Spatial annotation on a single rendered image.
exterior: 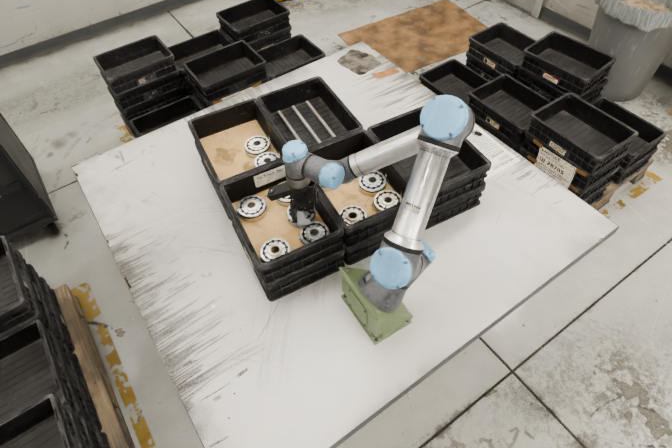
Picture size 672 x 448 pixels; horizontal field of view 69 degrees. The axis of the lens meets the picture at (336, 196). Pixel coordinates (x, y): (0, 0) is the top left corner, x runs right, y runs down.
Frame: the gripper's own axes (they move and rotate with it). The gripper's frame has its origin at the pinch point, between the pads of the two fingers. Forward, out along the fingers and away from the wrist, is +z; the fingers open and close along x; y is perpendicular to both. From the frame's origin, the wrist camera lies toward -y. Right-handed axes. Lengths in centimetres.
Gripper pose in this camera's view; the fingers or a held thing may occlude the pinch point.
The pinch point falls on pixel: (298, 219)
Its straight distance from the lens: 173.5
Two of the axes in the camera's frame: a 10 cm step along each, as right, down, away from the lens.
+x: 1.7, -7.5, 6.4
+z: 0.4, 6.5, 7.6
